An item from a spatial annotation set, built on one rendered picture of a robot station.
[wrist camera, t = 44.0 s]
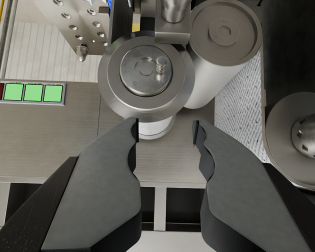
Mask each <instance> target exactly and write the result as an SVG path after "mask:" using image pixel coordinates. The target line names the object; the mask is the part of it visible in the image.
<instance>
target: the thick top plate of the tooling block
mask: <svg viewBox="0 0 315 252"><path fill-rule="evenodd" d="M37 1H38V2H39V3H40V5H41V6H42V7H43V9H44V10H45V12H46V13H47V14H48V16H49V17H50V19H51V20H52V21H53V23H54V24H55V26H56V27H57V28H58V30H59V31H60V33H61V34H62V35H63V37H64V38H65V39H66V41H67V42H68V44H69V45H70V46H71V48H72V49H73V51H74V52H75V53H76V55H77V46H85V47H87V48H88V52H87V55H97V56H103V54H104V53H105V51H106V48H107V47H108V38H107V35H106V33H105V30H104V27H103V25H102V22H101V19H100V16H99V7H105V8H109V10H110V11H111V9H110V7H109V3H108V1H107V3H104V2H103V1H102V0H95V1H94V4H93V5H91V4H90V0H37Z"/></svg>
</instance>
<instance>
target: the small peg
mask: <svg viewBox="0 0 315 252"><path fill-rule="evenodd" d="M166 68H167V58H166V57H165V56H159V57H158V58H157V59H156V72H157V73H158V74H164V73H165V72H166Z"/></svg>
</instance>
